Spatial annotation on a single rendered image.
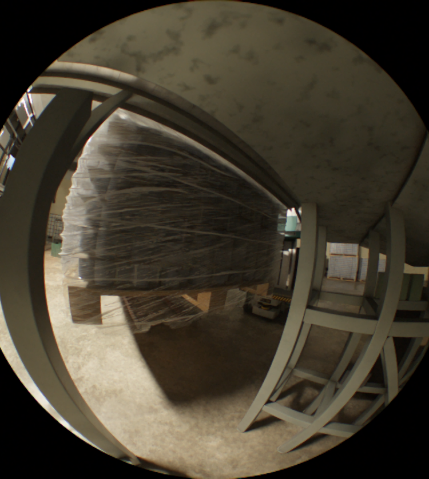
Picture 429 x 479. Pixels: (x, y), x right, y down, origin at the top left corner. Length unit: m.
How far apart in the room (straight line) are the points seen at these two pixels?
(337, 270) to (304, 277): 7.07
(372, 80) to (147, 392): 0.95
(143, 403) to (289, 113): 0.89
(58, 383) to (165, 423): 0.58
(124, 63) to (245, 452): 0.86
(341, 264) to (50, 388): 7.46
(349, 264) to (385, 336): 7.09
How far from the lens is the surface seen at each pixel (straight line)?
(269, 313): 1.63
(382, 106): 0.17
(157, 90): 0.48
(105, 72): 0.51
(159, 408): 0.78
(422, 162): 0.23
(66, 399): 0.23
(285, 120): 0.16
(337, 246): 7.40
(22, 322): 0.16
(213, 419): 0.76
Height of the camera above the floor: 0.69
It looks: 4 degrees up
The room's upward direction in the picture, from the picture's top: 8 degrees clockwise
